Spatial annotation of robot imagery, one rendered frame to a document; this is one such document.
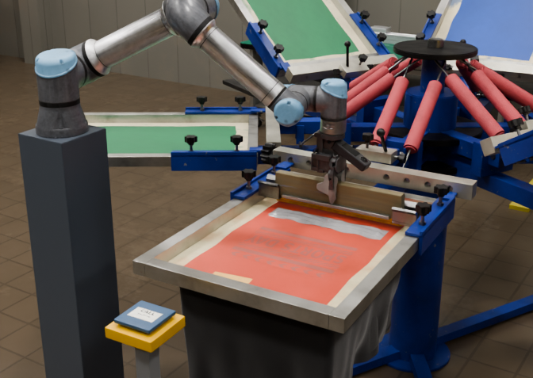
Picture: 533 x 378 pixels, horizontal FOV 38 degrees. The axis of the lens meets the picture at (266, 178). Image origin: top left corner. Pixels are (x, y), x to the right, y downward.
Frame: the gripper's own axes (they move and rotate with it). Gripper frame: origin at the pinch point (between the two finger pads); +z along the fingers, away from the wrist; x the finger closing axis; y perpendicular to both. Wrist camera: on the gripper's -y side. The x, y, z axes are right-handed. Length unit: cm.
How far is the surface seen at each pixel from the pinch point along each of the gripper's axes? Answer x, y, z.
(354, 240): 14.3, -12.1, 5.3
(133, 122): -48, 115, 5
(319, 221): 8.8, 1.5, 4.6
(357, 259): 25.0, -17.4, 5.3
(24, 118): -269, 417, 102
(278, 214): 9.2, 14.7, 4.9
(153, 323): 79, 8, 4
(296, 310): 60, -17, 3
